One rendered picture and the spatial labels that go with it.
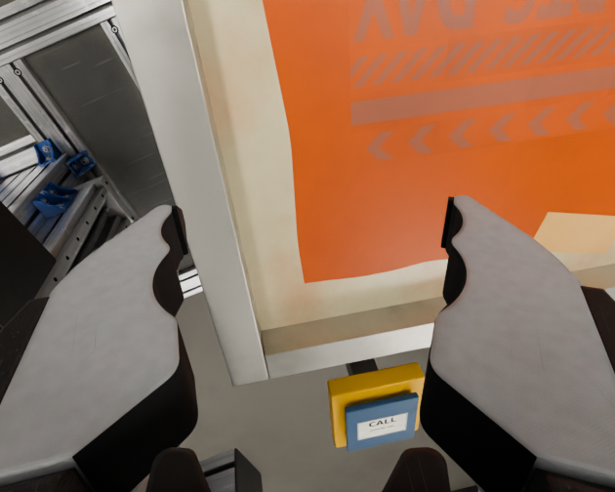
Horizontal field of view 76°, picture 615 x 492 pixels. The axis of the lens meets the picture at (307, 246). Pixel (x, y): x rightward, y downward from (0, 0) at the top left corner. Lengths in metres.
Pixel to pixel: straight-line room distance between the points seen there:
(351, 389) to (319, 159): 0.33
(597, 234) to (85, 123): 1.05
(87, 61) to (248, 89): 0.82
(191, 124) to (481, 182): 0.26
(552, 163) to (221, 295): 0.33
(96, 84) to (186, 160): 0.84
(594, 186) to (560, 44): 0.16
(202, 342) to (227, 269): 1.51
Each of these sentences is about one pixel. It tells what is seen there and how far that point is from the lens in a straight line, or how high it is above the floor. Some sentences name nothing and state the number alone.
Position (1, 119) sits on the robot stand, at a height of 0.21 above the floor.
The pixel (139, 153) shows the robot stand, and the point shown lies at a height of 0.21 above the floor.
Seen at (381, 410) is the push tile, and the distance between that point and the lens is 0.57.
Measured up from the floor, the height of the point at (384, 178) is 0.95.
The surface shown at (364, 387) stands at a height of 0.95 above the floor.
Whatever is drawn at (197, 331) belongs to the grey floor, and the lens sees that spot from 1.79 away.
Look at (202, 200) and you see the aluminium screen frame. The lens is 0.30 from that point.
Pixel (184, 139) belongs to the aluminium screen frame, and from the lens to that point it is 0.28.
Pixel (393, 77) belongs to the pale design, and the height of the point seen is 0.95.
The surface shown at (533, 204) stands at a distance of 0.45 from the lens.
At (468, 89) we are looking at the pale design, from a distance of 0.36.
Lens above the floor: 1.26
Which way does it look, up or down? 55 degrees down
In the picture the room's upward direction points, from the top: 163 degrees clockwise
